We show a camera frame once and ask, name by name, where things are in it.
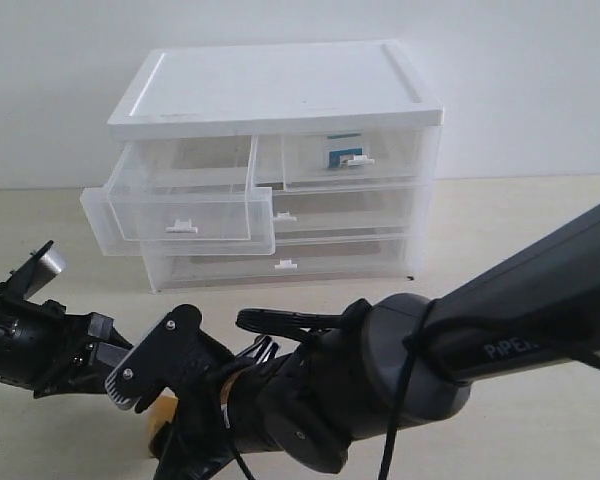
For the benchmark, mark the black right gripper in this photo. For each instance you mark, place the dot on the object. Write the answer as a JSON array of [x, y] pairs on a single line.
[[196, 444]]

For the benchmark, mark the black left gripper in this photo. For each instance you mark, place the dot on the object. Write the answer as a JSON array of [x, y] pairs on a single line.
[[49, 352]]

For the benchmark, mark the yellow cheese wedge sponge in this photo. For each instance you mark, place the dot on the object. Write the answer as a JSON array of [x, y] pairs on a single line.
[[161, 412]]

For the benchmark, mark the white pill bottle blue label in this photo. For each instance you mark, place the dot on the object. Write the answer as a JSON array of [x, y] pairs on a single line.
[[346, 151]]

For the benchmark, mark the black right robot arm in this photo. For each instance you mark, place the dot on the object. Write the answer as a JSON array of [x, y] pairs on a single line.
[[376, 369]]

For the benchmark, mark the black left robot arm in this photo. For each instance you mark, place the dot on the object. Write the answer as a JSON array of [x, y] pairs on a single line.
[[48, 351]]

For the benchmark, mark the bottom wide clear drawer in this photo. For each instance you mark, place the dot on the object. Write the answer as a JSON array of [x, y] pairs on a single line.
[[393, 255]]

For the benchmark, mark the wide clear drawer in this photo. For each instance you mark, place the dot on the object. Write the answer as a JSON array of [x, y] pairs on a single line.
[[393, 255], [398, 207]]

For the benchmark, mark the white plastic drawer cabinet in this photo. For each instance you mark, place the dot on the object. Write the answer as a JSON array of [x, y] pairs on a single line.
[[288, 89]]

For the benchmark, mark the middle wide clear drawer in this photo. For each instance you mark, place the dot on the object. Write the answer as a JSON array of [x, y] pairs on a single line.
[[398, 207]]

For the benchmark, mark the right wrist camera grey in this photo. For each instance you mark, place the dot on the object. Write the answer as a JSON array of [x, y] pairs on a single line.
[[175, 354]]

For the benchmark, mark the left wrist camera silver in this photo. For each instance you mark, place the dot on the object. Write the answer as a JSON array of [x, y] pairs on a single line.
[[42, 266]]

